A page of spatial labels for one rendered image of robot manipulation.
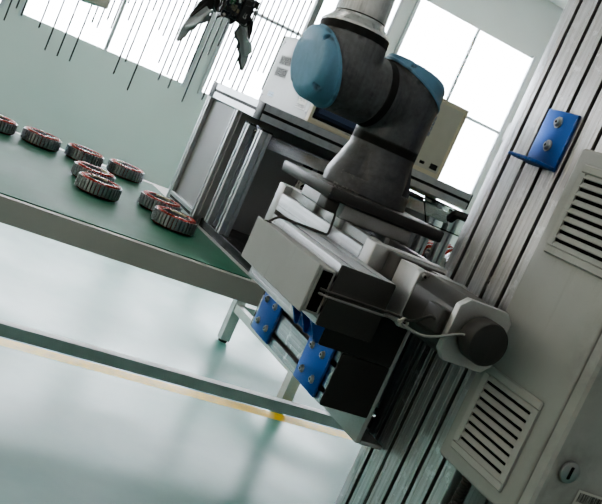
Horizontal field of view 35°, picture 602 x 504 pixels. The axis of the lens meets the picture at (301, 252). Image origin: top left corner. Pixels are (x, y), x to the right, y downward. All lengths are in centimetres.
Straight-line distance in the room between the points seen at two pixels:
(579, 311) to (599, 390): 10
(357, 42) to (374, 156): 19
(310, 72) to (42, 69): 720
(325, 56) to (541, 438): 64
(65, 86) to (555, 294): 760
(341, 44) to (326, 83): 6
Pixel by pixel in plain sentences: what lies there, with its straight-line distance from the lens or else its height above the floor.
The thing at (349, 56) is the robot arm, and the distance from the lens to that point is 148.
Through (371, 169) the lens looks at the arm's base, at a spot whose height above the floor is 108.
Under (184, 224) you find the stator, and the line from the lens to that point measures 225.
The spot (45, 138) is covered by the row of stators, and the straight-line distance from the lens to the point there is 274.
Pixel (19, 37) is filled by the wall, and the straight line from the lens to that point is 857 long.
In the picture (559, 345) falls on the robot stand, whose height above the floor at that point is 98.
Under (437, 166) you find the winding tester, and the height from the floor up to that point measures 115.
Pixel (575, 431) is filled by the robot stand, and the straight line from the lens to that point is 120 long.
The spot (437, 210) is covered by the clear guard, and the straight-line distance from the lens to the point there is 238.
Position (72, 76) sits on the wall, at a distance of 866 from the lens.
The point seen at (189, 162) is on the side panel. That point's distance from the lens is 275.
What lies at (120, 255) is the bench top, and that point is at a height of 71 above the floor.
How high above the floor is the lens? 111
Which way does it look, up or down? 7 degrees down
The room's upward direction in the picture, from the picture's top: 24 degrees clockwise
